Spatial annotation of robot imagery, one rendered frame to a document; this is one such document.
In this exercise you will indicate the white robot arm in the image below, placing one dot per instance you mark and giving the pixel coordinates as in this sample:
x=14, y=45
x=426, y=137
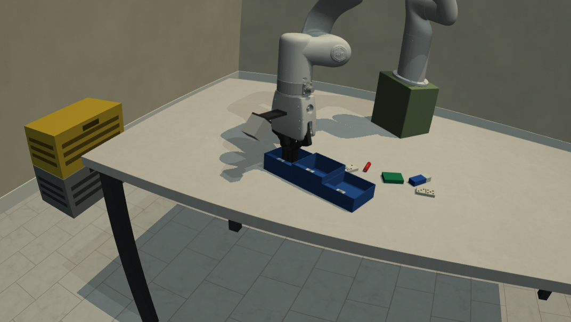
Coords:
x=299, y=52

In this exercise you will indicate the grey and cream domino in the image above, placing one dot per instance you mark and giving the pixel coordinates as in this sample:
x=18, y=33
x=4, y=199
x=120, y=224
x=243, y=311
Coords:
x=425, y=192

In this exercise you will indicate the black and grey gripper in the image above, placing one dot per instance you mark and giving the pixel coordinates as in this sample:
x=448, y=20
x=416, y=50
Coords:
x=292, y=129

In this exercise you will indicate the white domino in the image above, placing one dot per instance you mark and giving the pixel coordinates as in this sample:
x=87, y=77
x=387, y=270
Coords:
x=351, y=168

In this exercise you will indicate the blue rack of bins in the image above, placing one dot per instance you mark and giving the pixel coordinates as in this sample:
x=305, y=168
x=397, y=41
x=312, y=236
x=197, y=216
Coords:
x=323, y=177

